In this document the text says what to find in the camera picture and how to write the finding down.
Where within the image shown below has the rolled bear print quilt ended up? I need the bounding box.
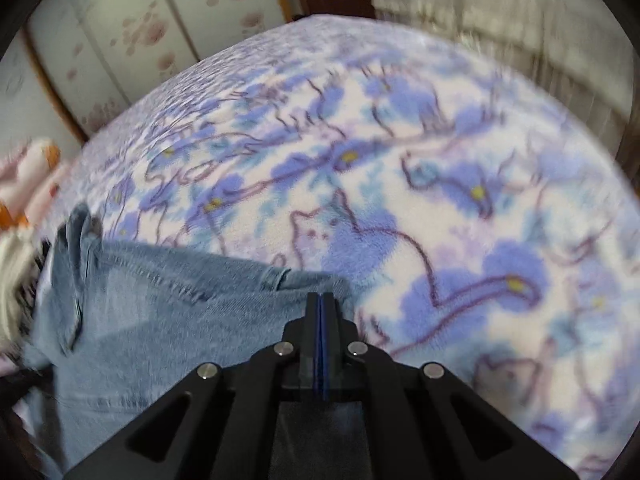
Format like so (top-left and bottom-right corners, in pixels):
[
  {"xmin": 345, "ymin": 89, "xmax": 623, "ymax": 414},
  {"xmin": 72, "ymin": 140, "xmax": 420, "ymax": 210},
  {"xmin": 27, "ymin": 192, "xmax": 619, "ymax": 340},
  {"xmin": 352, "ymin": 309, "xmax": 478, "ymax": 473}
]
[{"xmin": 0, "ymin": 137, "xmax": 71, "ymax": 231}]

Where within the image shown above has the beige lace covered furniture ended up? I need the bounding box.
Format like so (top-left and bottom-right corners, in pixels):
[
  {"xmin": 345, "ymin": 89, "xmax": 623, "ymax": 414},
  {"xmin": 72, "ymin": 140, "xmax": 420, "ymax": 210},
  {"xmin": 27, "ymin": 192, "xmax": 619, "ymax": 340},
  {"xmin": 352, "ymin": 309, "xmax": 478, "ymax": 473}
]
[{"xmin": 372, "ymin": 0, "xmax": 636, "ymax": 126}]

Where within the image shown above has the folded white fleece cloth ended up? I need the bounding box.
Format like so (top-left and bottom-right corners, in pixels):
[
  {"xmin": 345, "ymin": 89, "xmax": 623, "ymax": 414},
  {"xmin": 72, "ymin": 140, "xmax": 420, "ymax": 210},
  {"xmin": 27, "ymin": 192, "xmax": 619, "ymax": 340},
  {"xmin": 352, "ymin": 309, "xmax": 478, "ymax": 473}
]
[{"xmin": 0, "ymin": 230, "xmax": 46, "ymax": 356}]

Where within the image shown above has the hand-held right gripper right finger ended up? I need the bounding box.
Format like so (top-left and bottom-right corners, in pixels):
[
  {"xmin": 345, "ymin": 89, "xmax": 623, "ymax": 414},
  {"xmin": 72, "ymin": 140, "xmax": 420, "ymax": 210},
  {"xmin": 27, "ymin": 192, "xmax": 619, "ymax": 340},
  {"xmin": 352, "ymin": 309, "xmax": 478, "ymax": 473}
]
[{"xmin": 322, "ymin": 291, "xmax": 581, "ymax": 480}]

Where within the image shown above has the blue denim jacket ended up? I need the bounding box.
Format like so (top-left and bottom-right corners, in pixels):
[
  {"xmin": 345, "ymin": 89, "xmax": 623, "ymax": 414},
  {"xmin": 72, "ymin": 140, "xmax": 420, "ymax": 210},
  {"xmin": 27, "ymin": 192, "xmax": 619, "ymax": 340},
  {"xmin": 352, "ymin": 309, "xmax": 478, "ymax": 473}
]
[{"xmin": 20, "ymin": 202, "xmax": 376, "ymax": 480}]

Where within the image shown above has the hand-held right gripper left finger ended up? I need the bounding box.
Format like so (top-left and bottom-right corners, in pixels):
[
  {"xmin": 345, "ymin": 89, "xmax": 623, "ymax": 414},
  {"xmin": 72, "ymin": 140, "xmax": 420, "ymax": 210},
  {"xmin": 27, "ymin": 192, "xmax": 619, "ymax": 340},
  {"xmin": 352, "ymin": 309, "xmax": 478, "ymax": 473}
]
[{"xmin": 64, "ymin": 291, "xmax": 323, "ymax": 480}]

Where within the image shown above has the purple cat print blanket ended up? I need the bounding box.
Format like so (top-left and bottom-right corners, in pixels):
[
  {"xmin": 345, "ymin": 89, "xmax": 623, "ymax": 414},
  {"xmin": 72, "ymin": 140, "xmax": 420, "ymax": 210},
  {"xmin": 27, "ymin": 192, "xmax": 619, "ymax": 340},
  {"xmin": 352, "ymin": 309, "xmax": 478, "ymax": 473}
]
[{"xmin": 47, "ymin": 14, "xmax": 636, "ymax": 480}]

